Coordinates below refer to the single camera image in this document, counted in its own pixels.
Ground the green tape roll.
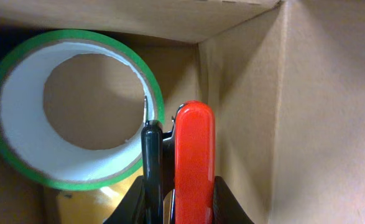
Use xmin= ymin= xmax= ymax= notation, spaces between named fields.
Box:
xmin=0 ymin=29 xmax=165 ymax=190

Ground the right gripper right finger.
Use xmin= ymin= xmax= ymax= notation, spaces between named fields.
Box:
xmin=213 ymin=176 xmax=254 ymax=224

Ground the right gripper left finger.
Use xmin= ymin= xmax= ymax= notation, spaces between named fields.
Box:
xmin=103 ymin=175 xmax=145 ymax=224

